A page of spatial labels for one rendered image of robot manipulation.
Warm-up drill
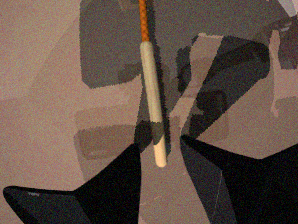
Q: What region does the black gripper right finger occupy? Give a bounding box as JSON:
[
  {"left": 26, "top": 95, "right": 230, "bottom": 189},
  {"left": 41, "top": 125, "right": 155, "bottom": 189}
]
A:
[{"left": 180, "top": 136, "right": 298, "bottom": 224}]

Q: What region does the wooden stick with orange string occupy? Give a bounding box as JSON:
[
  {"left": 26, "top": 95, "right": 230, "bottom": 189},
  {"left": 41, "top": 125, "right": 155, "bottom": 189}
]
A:
[{"left": 138, "top": 0, "right": 168, "bottom": 168}]

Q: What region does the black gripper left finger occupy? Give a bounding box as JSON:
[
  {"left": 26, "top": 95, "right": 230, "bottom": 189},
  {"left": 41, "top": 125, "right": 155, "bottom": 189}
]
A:
[{"left": 3, "top": 143, "right": 142, "bottom": 224}]

